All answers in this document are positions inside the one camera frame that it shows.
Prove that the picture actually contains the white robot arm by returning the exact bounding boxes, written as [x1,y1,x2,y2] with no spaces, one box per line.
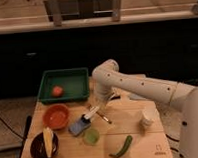
[91,59,198,158]

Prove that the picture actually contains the green plastic cup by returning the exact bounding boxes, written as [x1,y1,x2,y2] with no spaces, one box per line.
[83,128,100,145]

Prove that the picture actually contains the white paper cup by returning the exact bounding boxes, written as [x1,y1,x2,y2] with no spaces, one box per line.
[141,108,155,128]

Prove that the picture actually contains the blue sponge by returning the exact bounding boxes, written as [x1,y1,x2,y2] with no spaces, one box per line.
[68,119,91,136]

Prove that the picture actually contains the green plastic tray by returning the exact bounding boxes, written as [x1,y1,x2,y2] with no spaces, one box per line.
[37,67,89,104]

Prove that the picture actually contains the orange bowl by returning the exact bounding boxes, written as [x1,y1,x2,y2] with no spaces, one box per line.
[42,104,69,130]

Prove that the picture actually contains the wooden cutting board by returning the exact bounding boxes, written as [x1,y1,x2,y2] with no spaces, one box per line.
[13,72,174,158]

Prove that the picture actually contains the red tomato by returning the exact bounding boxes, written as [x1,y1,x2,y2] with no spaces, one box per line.
[51,86,64,98]

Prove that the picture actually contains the green chili pepper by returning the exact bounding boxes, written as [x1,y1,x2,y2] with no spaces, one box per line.
[109,135,133,158]

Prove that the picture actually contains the dark brown bowl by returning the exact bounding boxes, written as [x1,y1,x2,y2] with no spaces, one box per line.
[30,133,59,158]

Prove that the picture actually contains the black cable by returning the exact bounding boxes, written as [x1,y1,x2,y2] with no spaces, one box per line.
[0,109,26,142]

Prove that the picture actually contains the wooden chair frame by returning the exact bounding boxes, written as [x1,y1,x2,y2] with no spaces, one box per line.
[43,0,122,27]

